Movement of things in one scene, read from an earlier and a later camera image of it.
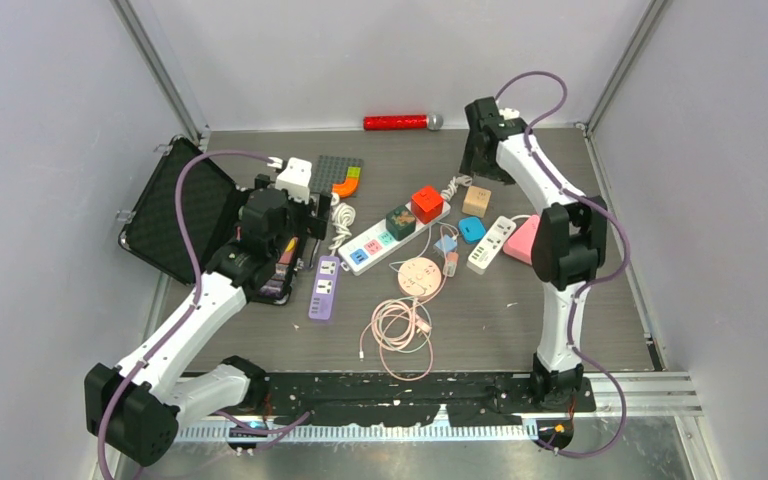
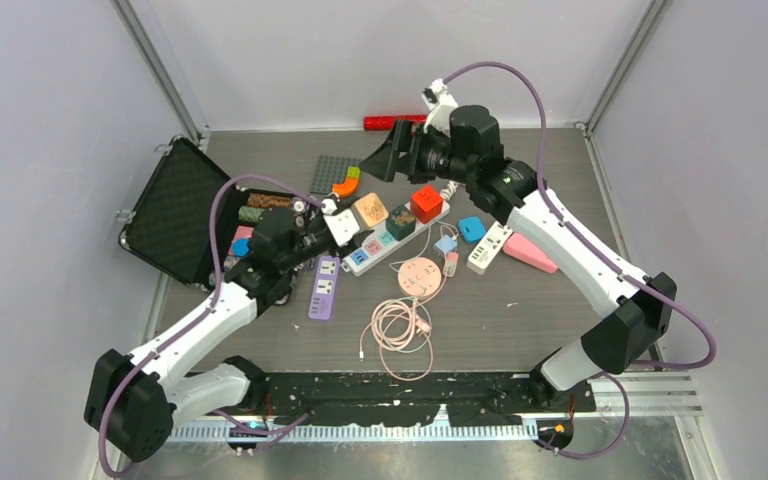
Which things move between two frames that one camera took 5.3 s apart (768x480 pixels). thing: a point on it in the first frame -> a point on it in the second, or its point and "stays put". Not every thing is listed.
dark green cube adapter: (400, 223) stays put
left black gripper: (312, 225) -> (325, 224)
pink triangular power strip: (521, 243) stays put
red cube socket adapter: (426, 204) stays put
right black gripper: (471, 165) -> (405, 138)
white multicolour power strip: (362, 252) stays put
